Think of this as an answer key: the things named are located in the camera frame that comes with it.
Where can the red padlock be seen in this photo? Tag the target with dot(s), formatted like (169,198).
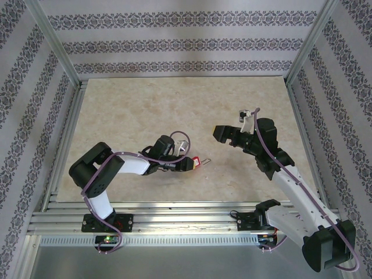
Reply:
(196,162)

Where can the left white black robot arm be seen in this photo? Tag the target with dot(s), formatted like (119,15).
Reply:
(133,165)

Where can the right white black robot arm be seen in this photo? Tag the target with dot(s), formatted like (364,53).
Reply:
(293,189)

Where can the grey metal panel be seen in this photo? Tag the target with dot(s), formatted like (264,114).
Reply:
(186,261)

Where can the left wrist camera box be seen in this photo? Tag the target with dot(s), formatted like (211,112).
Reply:
(181,145)

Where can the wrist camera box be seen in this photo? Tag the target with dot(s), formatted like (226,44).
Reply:
(248,123)
(181,145)

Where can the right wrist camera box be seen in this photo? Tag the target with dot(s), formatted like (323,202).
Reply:
(248,123)

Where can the aluminium table edge rail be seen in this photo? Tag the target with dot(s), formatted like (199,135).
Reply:
(302,130)
(67,130)

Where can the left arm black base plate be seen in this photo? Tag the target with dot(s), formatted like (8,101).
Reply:
(128,222)

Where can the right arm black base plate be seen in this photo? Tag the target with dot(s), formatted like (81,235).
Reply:
(247,223)

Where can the aluminium corner post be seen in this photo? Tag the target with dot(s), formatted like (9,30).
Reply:
(57,43)
(311,43)

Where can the aluminium frame bar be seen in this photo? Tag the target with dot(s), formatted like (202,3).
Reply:
(27,255)

